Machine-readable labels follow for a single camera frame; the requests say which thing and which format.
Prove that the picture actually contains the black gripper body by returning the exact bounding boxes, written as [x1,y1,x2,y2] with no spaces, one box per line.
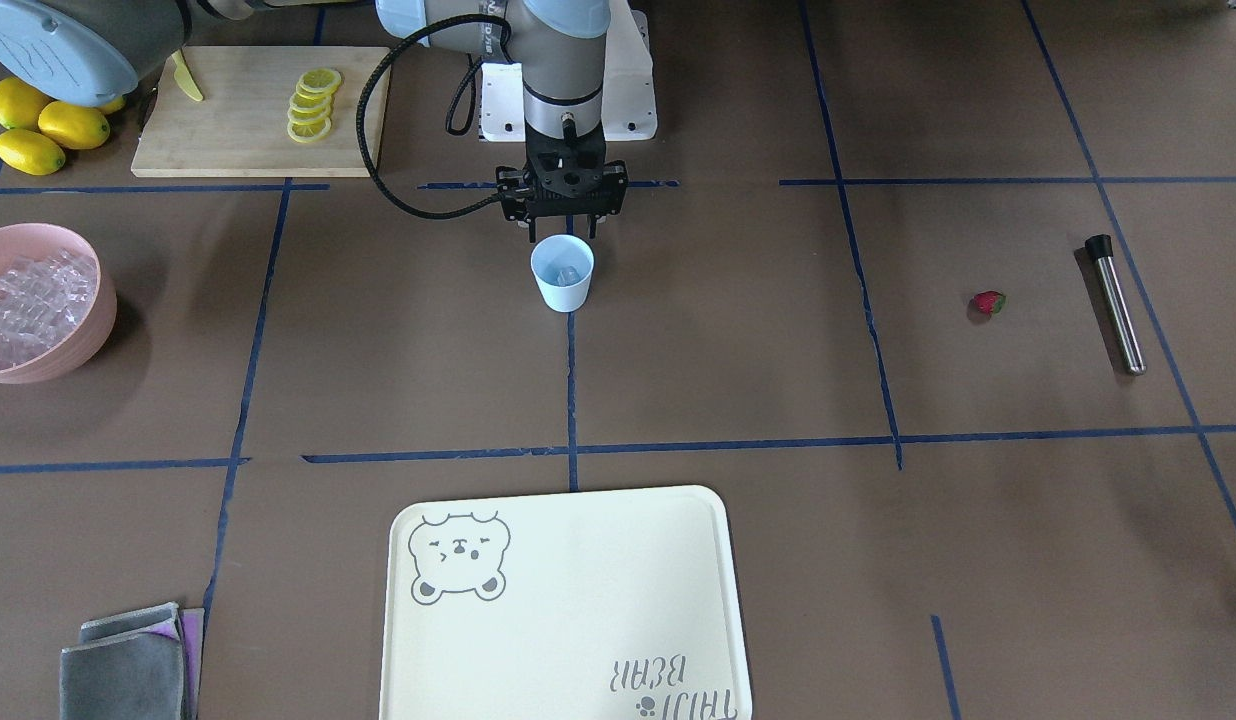
[496,135,630,224]

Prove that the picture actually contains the red strawberry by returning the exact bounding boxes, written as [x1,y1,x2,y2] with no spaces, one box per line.
[970,290,1007,317]

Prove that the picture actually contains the steel muddler black tip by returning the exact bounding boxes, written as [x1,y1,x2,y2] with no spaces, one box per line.
[1084,233,1147,375]

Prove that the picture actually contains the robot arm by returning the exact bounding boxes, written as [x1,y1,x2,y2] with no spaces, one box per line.
[0,1,630,231]

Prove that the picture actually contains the light blue cup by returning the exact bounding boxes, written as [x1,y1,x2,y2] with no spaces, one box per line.
[530,233,596,312]

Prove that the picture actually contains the ice cube in cup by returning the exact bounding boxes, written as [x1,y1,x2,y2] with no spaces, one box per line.
[557,266,582,287]

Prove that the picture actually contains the ice cubes in bowl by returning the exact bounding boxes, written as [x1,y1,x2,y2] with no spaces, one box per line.
[0,249,100,372]

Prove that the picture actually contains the lemon slices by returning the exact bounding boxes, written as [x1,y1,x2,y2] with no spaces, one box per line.
[286,67,344,143]

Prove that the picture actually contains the wooden cutting board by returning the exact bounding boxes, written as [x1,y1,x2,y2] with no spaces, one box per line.
[132,46,388,178]

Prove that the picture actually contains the yellow plastic knife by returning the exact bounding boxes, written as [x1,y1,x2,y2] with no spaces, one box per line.
[171,49,205,103]

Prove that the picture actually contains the cream bear tray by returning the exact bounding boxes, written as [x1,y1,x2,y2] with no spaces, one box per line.
[377,487,754,719]

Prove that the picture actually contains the whole lemon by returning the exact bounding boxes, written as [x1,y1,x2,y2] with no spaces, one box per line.
[0,128,68,177]
[0,77,54,131]
[96,95,126,117]
[37,101,111,149]

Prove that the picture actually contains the pink bowl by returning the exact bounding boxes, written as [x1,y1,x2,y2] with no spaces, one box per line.
[0,224,117,384]

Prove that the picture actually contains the grey folded cloth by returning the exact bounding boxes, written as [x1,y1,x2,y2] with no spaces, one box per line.
[59,601,206,719]

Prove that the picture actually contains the white post base plate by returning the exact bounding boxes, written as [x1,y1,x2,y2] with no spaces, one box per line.
[478,1,658,143]

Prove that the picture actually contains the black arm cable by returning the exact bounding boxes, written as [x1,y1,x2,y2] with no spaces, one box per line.
[356,19,509,221]

